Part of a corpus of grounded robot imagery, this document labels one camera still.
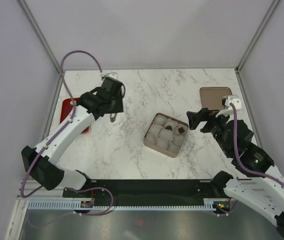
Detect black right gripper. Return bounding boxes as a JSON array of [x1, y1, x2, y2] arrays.
[[185, 107, 233, 156]]

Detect metal tongs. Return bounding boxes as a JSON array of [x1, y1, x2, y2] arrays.
[[109, 113, 118, 123]]

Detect dark square chocolate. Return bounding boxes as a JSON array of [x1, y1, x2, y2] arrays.
[[178, 127, 185, 134]]

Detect rose gold chocolate box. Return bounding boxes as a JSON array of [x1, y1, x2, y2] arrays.
[[143, 112, 189, 158]]

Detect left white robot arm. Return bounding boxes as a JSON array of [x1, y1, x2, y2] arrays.
[[21, 76, 126, 197]]

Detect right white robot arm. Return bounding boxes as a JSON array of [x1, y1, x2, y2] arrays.
[[186, 108, 284, 238]]

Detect rose gold box lid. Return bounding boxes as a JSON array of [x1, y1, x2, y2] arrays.
[[199, 87, 233, 110]]

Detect red rectangular tray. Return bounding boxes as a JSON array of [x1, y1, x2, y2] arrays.
[[59, 97, 91, 134]]

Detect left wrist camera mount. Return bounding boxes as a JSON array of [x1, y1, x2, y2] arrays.
[[100, 71, 118, 79]]

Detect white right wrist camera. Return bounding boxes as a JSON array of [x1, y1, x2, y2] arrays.
[[215, 95, 242, 118]]

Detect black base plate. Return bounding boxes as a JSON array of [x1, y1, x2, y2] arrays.
[[61, 178, 233, 207]]

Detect left aluminium frame post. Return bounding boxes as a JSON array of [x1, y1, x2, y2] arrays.
[[16, 0, 61, 75]]

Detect aluminium frame post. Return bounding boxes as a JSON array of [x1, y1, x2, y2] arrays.
[[235, 0, 282, 74], [16, 0, 61, 75]]

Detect white slotted cable duct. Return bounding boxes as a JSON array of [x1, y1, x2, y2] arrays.
[[27, 199, 217, 211]]

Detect right aluminium frame post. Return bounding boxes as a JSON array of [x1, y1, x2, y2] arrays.
[[235, 0, 282, 74]]

